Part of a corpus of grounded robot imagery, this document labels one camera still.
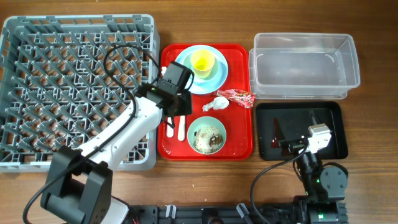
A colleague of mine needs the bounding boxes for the red snack wrapper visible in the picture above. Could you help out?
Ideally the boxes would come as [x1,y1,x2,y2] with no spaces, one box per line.
[215,89,256,109]

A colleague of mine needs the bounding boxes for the light blue plate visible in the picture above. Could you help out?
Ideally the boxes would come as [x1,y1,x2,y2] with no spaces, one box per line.
[175,45,229,95]

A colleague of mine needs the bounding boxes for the white napkin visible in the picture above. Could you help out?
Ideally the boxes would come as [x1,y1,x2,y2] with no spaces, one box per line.
[202,96,229,112]

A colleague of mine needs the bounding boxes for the clear plastic bin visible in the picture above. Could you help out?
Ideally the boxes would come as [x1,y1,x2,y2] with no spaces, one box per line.
[249,32,361,100]

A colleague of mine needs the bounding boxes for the light blue small bowl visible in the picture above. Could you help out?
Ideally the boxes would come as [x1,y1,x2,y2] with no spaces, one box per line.
[183,51,218,85]

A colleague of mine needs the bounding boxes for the red plastic tray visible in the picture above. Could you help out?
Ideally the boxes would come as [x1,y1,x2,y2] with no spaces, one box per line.
[157,44,254,161]

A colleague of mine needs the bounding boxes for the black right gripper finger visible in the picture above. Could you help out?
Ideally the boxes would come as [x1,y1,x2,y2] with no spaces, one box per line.
[309,110,320,126]
[271,118,285,148]

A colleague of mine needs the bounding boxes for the black waste tray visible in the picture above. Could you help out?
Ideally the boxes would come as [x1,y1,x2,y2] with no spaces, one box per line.
[256,101,348,161]

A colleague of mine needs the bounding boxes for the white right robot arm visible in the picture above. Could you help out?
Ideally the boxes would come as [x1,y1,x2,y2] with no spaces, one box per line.
[263,113,349,223]

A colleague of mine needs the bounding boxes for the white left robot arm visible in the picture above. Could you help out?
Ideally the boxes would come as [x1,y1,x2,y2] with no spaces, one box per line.
[40,78,193,223]

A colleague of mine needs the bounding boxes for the yellow plastic cup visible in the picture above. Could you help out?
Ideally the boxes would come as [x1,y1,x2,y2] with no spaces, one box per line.
[190,49,215,79]

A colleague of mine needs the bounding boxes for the green bowl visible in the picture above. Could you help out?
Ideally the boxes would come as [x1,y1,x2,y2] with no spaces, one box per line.
[187,116,226,156]

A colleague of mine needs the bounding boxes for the white plastic spoon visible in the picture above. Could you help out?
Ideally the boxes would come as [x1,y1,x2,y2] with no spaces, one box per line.
[177,115,185,141]

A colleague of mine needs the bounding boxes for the grey dishwasher rack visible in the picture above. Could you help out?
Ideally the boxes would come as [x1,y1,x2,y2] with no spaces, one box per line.
[1,14,160,172]

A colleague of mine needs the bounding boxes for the white plastic fork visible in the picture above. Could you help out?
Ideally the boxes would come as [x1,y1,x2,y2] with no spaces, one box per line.
[166,117,174,138]

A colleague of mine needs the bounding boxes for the rice and food scraps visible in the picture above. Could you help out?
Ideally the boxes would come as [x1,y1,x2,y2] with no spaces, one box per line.
[193,125,224,154]

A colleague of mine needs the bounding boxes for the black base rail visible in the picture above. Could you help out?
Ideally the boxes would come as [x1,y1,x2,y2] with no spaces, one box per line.
[126,202,348,224]

